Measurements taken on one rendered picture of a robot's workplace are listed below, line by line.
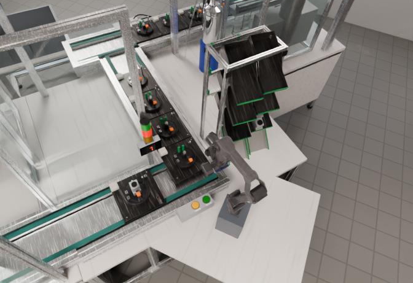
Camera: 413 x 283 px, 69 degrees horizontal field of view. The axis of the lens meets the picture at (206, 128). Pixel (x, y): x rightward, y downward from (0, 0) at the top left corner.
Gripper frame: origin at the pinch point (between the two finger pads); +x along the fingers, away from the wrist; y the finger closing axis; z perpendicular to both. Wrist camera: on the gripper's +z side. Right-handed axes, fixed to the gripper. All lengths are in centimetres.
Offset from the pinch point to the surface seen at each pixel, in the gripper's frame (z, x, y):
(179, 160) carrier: 26.2, 26.8, 9.2
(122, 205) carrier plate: 17, 29, 49
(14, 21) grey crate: 243, 52, 72
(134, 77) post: 34, -43, 25
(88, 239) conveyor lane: 8, 31, 70
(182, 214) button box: -3.4, 29.4, 21.9
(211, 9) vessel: 97, -15, -51
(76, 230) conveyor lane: 17, 34, 75
